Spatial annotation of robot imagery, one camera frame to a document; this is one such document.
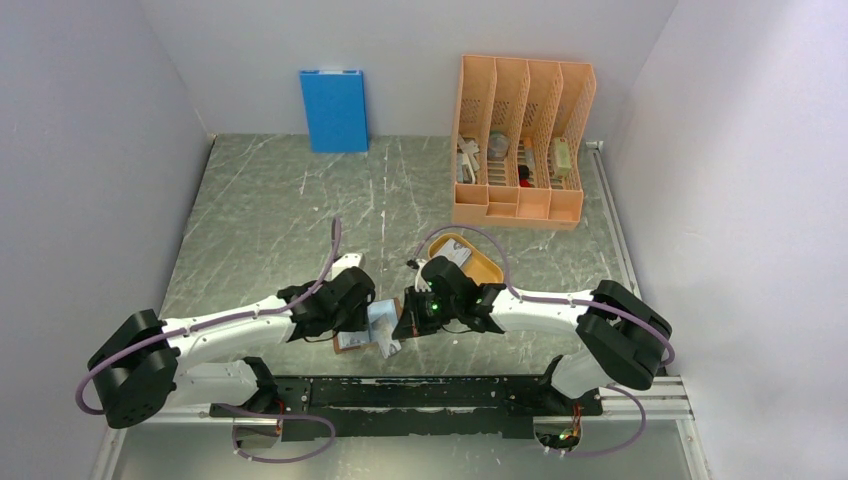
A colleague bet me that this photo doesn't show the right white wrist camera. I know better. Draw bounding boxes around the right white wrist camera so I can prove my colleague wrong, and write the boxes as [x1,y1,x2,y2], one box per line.
[414,265,431,292]

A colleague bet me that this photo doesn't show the blue box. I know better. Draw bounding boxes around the blue box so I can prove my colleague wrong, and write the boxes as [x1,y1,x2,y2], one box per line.
[299,70,369,154]

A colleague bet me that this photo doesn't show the red orange item in organizer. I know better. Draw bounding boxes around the red orange item in organizer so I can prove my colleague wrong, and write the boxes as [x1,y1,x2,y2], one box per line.
[517,137,536,188]

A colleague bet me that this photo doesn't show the orange desk file organizer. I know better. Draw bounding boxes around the orange desk file organizer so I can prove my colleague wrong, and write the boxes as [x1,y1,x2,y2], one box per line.
[451,55,597,230]

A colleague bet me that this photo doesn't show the white VIP card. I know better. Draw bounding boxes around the white VIP card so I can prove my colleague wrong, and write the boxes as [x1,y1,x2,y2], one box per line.
[336,331,371,350]
[435,238,472,268]

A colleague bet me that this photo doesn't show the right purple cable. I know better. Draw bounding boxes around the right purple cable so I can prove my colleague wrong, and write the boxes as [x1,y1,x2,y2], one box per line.
[410,225,677,458]

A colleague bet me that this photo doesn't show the white parts in organizer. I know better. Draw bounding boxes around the white parts in organizer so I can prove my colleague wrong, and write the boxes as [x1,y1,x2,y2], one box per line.
[456,136,483,184]

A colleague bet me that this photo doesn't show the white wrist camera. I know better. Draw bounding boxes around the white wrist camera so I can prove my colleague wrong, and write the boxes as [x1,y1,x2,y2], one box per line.
[414,265,431,292]
[329,253,365,279]

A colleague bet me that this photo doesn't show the grey round item in organizer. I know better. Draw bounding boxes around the grey round item in organizer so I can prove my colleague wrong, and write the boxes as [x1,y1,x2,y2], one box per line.
[487,131,511,161]

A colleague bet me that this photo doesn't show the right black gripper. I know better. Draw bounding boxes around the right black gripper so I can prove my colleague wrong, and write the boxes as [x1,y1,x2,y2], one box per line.
[392,285,461,340]

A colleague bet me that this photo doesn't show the green eraser in organizer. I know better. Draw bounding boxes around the green eraser in organizer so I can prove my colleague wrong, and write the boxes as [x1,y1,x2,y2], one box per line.
[552,137,572,178]

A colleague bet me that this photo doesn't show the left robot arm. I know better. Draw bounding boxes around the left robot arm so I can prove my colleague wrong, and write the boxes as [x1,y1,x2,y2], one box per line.
[75,267,375,429]

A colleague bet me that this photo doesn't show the brown leather card holder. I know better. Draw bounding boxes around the brown leather card holder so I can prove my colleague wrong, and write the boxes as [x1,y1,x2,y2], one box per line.
[333,298,402,359]

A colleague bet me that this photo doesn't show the black base frame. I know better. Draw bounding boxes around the black base frame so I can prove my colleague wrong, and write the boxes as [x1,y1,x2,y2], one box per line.
[241,374,603,442]

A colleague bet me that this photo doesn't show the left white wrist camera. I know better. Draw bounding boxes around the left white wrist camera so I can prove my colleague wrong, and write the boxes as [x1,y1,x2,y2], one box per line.
[329,253,365,279]

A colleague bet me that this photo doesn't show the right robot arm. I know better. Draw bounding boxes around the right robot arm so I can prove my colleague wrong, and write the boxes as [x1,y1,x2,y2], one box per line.
[392,257,672,414]

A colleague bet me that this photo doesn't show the orange oval tray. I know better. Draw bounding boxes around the orange oval tray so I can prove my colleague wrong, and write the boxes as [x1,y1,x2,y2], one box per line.
[427,233,504,284]

